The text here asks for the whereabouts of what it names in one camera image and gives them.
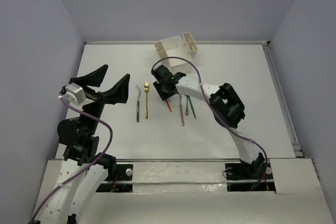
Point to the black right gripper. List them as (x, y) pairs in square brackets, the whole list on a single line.
[(164, 95)]

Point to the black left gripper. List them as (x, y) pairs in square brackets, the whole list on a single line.
[(97, 97)]

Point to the orange plastic knife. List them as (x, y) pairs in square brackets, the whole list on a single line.
[(168, 105)]

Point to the teal plastic spoon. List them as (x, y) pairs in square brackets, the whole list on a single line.
[(191, 106)]

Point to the iridescent metal spoon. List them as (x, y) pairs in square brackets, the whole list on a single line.
[(187, 108)]

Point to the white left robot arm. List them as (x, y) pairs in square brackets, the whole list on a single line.
[(85, 164)]

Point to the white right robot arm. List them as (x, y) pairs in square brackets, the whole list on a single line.
[(227, 108)]

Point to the gold fork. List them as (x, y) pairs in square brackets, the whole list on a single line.
[(146, 90)]

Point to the white utensil caddy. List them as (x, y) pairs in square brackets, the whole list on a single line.
[(183, 47)]

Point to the dark handled silver fork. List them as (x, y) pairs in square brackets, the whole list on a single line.
[(138, 104)]

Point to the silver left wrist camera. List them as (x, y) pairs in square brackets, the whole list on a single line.
[(75, 94)]

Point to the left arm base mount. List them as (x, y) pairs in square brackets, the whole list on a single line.
[(120, 182)]

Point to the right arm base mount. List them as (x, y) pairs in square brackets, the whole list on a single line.
[(239, 181)]

